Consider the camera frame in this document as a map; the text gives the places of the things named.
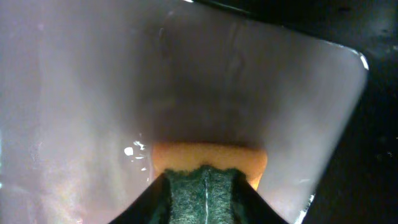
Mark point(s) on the orange green scrub sponge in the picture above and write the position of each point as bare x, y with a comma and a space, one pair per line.
201, 178

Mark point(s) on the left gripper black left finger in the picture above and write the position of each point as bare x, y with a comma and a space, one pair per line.
151, 207

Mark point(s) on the dark rectangular sponge tray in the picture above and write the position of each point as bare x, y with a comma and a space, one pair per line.
88, 87

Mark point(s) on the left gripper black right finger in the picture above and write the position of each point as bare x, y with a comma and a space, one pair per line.
250, 207

